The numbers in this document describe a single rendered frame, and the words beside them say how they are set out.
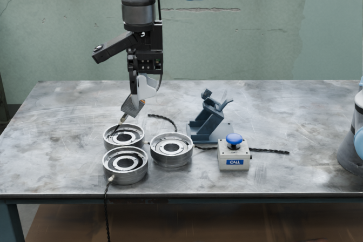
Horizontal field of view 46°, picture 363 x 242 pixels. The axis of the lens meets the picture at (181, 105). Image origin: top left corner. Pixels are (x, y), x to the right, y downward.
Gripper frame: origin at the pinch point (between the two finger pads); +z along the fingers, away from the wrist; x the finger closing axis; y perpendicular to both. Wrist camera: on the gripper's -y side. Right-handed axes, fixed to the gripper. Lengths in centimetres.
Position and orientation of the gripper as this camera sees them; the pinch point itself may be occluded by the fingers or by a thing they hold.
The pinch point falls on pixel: (134, 101)
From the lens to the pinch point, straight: 105.3
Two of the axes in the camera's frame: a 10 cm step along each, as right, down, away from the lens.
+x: -0.3, -4.7, 8.8
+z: 0.0, 8.8, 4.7
